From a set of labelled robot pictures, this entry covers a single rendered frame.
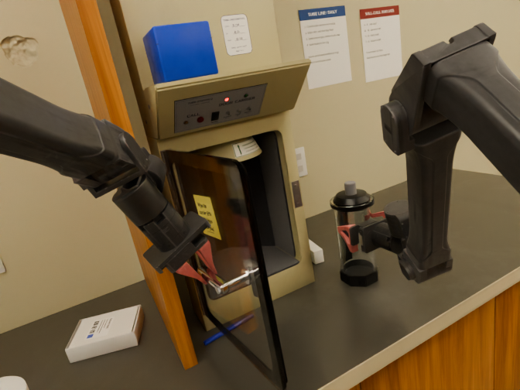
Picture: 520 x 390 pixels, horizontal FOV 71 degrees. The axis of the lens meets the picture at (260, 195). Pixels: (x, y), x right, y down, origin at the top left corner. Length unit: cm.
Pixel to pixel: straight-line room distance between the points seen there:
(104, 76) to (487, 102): 54
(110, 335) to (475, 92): 88
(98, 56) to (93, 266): 76
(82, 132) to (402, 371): 80
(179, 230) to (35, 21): 82
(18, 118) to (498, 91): 41
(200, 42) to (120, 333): 68
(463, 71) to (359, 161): 124
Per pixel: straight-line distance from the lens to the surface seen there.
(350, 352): 82
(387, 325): 88
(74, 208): 122
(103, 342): 99
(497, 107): 38
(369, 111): 163
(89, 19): 68
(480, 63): 41
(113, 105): 67
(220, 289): 56
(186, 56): 68
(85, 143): 43
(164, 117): 71
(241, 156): 85
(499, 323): 120
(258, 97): 77
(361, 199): 90
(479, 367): 121
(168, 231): 53
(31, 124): 38
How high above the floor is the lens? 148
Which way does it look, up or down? 17 degrees down
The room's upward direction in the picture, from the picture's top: 11 degrees counter-clockwise
